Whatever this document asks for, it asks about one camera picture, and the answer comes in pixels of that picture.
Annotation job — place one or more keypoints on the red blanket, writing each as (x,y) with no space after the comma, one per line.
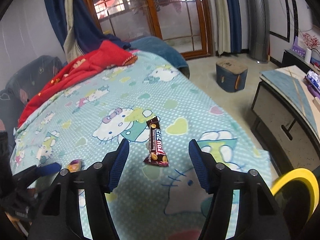
(107,56)

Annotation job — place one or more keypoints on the white blue tissue pack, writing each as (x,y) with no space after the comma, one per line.
(313,78)

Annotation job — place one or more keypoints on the white power strip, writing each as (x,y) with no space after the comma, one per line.
(316,102)

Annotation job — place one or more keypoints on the hello kitty bed sheet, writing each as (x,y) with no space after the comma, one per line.
(92,118)

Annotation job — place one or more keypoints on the dark sofa pillow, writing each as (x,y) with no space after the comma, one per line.
(22,87)

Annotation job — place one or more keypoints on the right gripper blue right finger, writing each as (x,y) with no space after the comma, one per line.
(201,170)

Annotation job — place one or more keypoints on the brown chocolate bar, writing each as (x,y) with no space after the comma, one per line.
(157,155)

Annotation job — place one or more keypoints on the blue fabric stool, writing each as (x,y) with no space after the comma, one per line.
(231,75)

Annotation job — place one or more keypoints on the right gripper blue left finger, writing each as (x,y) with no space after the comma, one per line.
(120,157)

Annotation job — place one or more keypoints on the yellow rimmed trash bin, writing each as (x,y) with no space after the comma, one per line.
(297,194)

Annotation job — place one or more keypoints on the wooden glass sliding door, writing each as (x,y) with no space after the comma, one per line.
(182,24)

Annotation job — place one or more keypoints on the blue beige curtain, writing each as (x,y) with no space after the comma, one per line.
(229,32)
(75,28)

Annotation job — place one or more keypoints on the purple cloth bag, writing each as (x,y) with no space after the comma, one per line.
(311,89)

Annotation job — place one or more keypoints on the black tv cabinet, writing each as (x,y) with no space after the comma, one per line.
(290,58)

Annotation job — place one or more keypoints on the blue beige left curtain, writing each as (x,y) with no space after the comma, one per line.
(75,28)

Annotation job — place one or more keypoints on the marble top coffee table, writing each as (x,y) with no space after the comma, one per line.
(286,119)

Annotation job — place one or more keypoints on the blue beige right curtain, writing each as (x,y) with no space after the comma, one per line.
(229,32)

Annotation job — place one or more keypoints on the silver tower air conditioner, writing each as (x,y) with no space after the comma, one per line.
(259,29)

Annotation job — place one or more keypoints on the white vase red flowers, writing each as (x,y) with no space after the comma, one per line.
(310,42)

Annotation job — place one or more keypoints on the orange snack packet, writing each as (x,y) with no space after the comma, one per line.
(75,165)

